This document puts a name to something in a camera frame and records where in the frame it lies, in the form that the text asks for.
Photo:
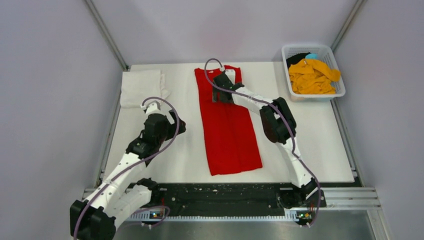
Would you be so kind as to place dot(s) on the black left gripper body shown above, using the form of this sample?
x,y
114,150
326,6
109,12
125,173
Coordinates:
x,y
168,129

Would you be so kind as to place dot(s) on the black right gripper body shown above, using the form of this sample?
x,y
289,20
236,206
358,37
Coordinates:
x,y
215,92

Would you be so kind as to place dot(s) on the red t-shirt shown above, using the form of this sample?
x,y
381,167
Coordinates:
x,y
229,136

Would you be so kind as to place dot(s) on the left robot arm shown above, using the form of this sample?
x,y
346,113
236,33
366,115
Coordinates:
x,y
99,215

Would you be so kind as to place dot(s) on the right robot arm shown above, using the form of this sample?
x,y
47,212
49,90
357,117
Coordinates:
x,y
279,126

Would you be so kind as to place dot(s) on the folded white t-shirt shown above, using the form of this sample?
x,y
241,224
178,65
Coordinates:
x,y
136,86

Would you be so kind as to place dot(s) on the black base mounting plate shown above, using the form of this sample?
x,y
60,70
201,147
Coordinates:
x,y
231,210

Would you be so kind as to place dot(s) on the black t-shirt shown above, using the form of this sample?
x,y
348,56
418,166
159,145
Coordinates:
x,y
293,60

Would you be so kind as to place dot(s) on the yellow t-shirt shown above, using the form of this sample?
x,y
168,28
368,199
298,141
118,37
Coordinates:
x,y
313,77

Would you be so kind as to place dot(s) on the light blue t-shirt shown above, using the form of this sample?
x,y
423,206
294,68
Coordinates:
x,y
312,56

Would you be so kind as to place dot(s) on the white plastic laundry basket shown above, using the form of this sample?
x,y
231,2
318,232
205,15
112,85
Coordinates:
x,y
324,54

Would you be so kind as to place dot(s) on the aluminium corner post left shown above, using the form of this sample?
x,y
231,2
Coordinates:
x,y
105,33

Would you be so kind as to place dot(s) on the aluminium corner post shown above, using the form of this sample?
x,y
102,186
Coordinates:
x,y
105,33
347,24

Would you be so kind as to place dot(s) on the aluminium corner post right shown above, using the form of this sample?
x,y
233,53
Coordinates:
x,y
347,24

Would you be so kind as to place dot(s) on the white slotted cable duct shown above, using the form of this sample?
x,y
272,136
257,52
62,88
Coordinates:
x,y
290,216

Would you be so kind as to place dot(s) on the aluminium front rail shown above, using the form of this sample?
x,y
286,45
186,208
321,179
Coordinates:
x,y
259,195

